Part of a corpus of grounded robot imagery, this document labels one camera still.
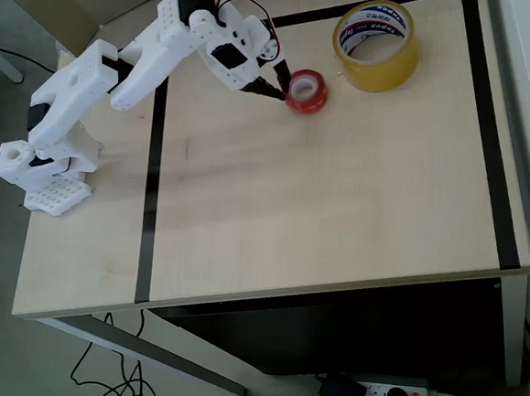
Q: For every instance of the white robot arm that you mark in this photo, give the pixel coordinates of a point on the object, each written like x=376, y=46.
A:
x=81, y=87

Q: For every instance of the grey table frame beam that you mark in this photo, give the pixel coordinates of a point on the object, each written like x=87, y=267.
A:
x=152, y=352

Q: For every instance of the white power strip red switch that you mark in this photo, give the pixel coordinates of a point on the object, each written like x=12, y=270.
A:
x=410, y=395

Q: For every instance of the red tape roll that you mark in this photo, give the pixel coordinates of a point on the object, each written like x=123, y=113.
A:
x=311, y=101

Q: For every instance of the black power adapter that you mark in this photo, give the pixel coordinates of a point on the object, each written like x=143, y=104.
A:
x=341, y=392

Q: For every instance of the grey table leg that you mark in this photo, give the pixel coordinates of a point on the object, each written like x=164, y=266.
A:
x=513, y=332

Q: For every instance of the large yellow tape roll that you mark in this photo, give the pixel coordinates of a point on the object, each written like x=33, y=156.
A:
x=385, y=70

